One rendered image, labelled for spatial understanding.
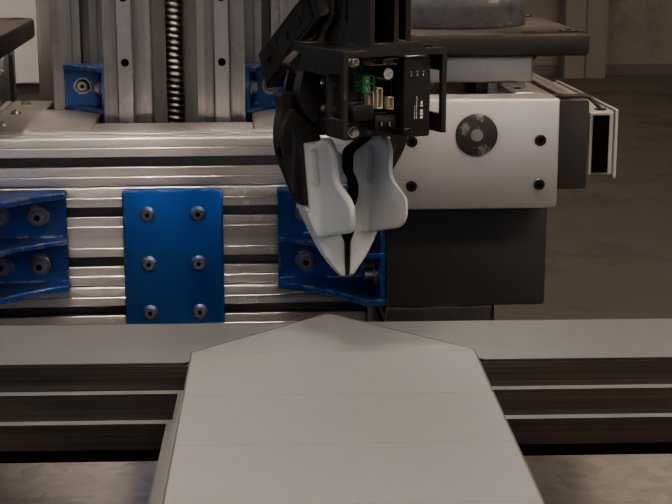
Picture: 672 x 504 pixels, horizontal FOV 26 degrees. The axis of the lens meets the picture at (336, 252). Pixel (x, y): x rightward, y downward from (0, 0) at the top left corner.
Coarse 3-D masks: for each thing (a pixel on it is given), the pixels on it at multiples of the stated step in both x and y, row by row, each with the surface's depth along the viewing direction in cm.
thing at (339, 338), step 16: (256, 336) 95; (272, 336) 95; (288, 336) 95; (304, 336) 95; (320, 336) 95; (336, 336) 95; (352, 336) 95; (368, 336) 95; (384, 336) 95; (400, 336) 95; (416, 336) 95; (192, 352) 92; (208, 352) 92; (224, 352) 92; (240, 352) 92; (256, 352) 92
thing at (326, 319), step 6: (312, 318) 99; (318, 318) 99; (324, 318) 99; (330, 318) 99; (336, 318) 99; (342, 318) 99; (348, 318) 99; (288, 324) 98; (294, 324) 98; (300, 324) 98; (306, 324) 98; (312, 324) 98; (318, 324) 98; (324, 324) 98; (330, 324) 98; (336, 324) 98; (342, 324) 98; (348, 324) 98; (354, 324) 98; (360, 324) 98; (366, 324) 98; (372, 324) 98
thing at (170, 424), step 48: (0, 384) 90; (48, 384) 90; (96, 384) 90; (144, 384) 90; (528, 384) 91; (576, 384) 91; (624, 384) 91; (0, 432) 89; (48, 432) 89; (96, 432) 89; (144, 432) 89; (528, 432) 90; (576, 432) 90; (624, 432) 91
